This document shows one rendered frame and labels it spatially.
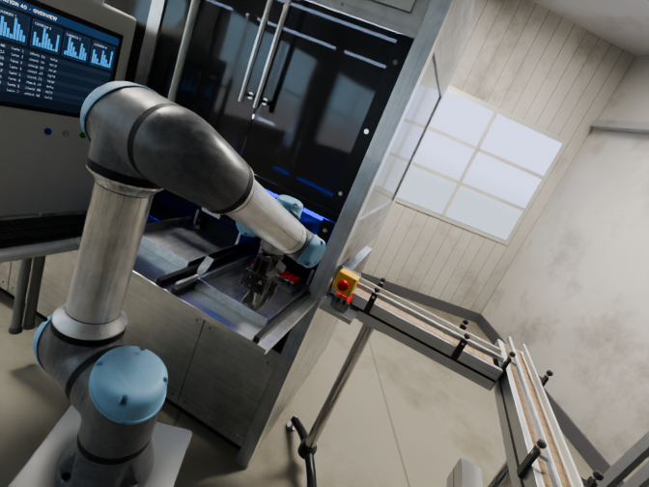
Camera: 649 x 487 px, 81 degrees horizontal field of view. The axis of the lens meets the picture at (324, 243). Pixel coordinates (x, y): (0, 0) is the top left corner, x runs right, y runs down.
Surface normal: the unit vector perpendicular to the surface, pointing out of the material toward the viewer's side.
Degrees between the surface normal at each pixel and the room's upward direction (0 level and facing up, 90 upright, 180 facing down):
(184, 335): 90
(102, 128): 89
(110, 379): 7
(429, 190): 90
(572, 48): 90
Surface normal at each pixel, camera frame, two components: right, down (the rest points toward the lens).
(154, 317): -0.32, 0.18
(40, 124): 0.85, 0.45
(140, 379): 0.47, -0.81
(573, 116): 0.05, 0.34
